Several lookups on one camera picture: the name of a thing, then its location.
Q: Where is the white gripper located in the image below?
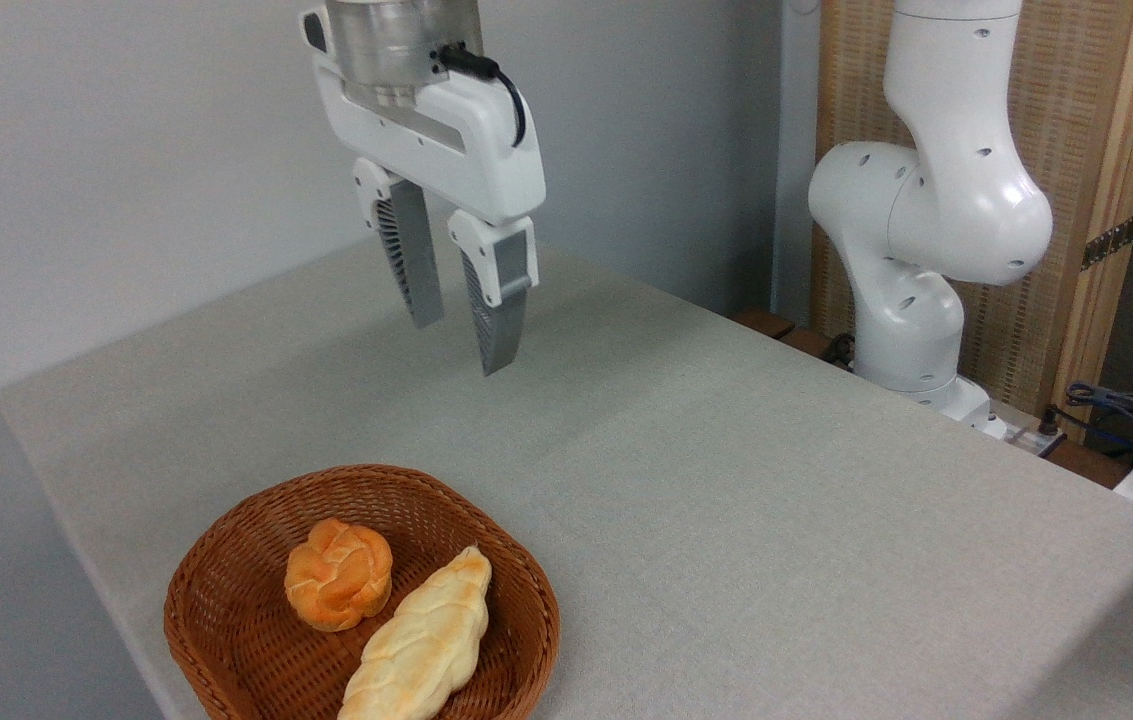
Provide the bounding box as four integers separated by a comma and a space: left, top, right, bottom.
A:
300, 8, 547, 378

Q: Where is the long braided pale bread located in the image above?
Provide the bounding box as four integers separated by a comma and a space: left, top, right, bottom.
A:
337, 545, 493, 720

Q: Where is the black screen hinge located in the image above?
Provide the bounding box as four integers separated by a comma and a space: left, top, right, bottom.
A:
1081, 213, 1133, 271

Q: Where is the brown wicker basket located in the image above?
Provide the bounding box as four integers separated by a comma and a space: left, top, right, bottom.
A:
163, 463, 562, 720

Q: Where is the wood-framed woven screen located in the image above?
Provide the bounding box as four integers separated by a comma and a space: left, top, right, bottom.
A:
811, 0, 1133, 443

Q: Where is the round orange bread roll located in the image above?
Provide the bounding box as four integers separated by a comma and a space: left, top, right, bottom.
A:
284, 517, 394, 633

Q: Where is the grey table cloth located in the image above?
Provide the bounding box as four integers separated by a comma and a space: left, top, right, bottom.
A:
0, 235, 1133, 720

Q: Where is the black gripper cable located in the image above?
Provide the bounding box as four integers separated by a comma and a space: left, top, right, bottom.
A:
437, 44, 528, 149

